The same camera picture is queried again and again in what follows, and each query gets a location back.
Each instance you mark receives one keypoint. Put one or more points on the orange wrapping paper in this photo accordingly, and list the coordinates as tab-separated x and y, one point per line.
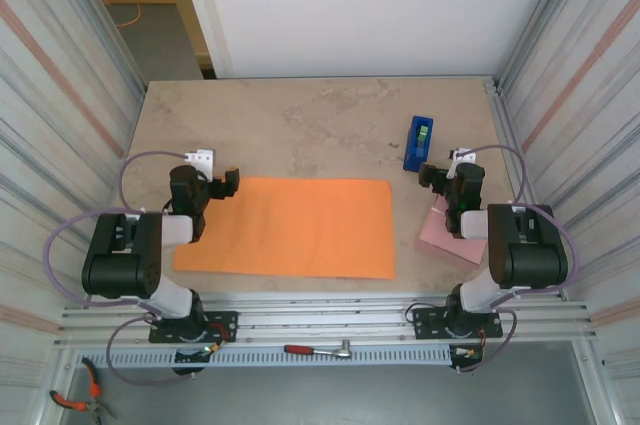
300	230

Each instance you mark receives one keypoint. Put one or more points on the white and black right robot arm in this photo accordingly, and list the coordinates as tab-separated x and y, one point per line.
535	265

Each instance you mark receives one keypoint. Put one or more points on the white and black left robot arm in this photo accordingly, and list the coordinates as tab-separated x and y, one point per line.
115	270

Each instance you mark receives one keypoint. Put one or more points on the blue tape dispenser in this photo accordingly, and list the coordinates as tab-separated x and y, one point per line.
415	157

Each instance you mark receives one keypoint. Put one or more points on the green tape roll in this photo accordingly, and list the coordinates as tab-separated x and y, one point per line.
423	134

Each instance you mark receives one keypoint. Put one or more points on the yellow power connector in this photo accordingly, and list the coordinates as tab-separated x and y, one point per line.
469	352
212	347

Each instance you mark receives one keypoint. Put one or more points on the aluminium mounting rails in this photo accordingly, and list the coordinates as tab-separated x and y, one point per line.
325	317

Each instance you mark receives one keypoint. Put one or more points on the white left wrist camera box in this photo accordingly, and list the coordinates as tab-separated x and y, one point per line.
202	161

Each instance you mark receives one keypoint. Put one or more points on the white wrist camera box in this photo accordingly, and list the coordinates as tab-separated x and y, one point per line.
202	161
457	157

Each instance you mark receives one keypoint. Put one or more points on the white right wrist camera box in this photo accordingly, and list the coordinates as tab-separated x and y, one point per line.
457	157

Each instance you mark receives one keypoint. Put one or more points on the aluminium side rail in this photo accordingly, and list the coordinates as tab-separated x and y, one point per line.
505	125

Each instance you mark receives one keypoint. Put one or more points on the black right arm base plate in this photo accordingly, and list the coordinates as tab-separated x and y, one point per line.
425	317

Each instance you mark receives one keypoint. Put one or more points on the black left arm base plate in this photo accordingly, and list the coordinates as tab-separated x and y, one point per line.
225	320

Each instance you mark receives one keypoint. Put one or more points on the white door frame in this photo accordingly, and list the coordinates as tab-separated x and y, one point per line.
200	5

